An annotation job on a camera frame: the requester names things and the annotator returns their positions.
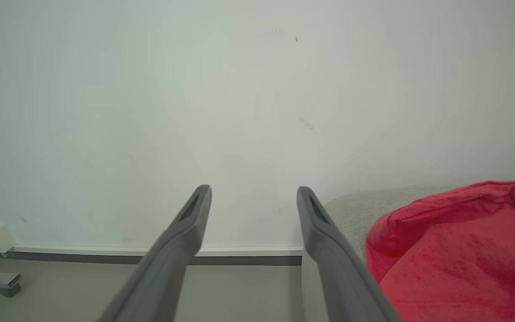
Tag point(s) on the red garment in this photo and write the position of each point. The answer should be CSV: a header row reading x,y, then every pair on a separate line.
x,y
454,259

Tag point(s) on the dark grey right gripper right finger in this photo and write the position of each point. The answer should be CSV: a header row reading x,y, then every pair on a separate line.
x,y
342,277

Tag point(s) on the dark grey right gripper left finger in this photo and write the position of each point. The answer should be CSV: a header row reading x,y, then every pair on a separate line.
x,y
159,273

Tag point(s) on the light grey fabric sofa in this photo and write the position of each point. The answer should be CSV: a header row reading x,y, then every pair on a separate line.
x,y
360,214

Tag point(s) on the white and grey baseboard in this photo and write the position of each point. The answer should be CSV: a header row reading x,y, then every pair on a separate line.
x,y
239,256

